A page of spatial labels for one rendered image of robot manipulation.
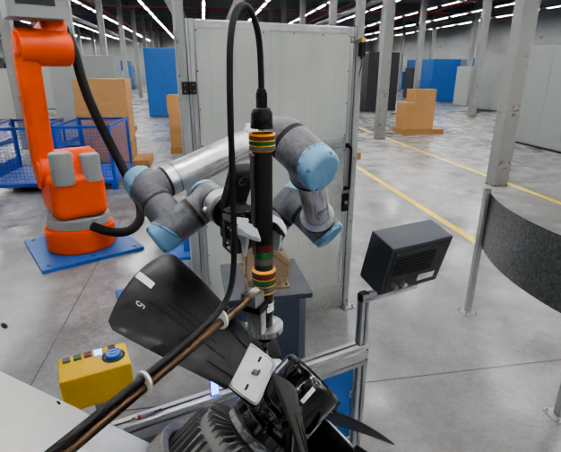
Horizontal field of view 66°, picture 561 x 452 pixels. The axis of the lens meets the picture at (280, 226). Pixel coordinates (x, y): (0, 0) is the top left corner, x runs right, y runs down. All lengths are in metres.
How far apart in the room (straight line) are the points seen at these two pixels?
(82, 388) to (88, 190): 3.53
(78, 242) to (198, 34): 2.71
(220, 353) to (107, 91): 8.08
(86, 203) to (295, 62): 2.65
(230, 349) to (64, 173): 3.80
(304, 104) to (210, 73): 0.63
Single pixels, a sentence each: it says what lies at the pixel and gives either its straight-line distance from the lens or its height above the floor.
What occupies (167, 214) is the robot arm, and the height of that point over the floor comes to 1.45.
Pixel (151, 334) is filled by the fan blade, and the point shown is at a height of 1.37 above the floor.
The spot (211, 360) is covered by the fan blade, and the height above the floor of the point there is 1.30.
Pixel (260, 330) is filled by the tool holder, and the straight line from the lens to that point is 0.80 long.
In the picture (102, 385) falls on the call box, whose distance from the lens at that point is 1.19.
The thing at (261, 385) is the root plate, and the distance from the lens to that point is 0.80.
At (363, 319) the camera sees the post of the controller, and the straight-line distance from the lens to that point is 1.50.
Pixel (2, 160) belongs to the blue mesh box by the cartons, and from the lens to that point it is 7.54.
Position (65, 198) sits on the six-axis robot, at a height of 0.60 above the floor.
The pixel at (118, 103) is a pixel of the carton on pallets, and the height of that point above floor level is 1.17.
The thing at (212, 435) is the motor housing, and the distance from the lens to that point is 0.79.
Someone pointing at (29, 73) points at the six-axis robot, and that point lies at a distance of 4.63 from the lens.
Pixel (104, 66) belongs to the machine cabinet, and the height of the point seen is 1.81.
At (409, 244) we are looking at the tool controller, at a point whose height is 1.23.
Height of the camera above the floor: 1.74
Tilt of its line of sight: 20 degrees down
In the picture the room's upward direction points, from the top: straight up
